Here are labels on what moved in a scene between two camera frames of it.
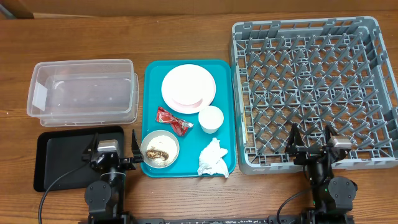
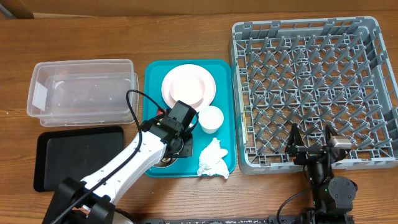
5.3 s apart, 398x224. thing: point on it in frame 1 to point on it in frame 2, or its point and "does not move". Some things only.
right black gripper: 294,145 does not move
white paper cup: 211,118 does not move
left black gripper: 129,163 to 188,149
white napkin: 211,160 does not move
